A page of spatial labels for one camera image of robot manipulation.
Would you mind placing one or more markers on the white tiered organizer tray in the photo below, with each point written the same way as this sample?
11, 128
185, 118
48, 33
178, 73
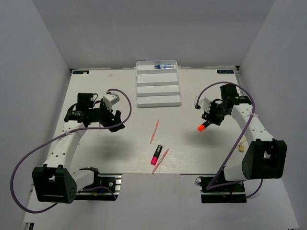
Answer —
157, 87

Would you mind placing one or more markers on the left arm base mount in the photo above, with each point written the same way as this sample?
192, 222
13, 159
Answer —
105, 188

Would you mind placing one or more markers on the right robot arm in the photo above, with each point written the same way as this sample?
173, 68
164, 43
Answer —
265, 156

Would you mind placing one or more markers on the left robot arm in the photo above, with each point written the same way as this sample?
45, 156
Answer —
54, 181

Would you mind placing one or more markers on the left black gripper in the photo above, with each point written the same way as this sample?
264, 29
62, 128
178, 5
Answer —
109, 120

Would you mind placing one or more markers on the clear blue-capped spray bottle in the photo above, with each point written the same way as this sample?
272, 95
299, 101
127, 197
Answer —
165, 66

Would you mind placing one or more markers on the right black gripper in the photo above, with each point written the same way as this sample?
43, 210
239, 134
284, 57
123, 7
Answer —
210, 117

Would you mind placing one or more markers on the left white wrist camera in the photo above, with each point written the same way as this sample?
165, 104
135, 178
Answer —
110, 99

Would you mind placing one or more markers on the orange-capped black marker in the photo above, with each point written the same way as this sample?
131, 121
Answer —
203, 126

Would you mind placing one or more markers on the pink black highlighter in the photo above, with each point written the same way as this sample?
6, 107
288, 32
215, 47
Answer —
156, 155

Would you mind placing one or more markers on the lower pink pen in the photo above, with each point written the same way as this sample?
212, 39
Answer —
160, 161

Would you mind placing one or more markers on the tan eraser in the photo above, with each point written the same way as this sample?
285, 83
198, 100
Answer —
241, 148

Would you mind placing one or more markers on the blue table label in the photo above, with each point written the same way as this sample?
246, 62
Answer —
225, 71
80, 72

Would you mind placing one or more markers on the right blue table label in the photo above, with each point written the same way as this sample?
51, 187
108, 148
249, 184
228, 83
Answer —
225, 71

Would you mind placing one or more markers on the upper pink pen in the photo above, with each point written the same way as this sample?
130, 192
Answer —
154, 131

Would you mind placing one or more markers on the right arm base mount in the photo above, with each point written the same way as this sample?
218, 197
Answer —
234, 193

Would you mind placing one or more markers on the left blue table label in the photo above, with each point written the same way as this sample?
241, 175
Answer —
80, 72

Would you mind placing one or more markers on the pink pen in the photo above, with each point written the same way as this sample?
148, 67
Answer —
160, 161
154, 131

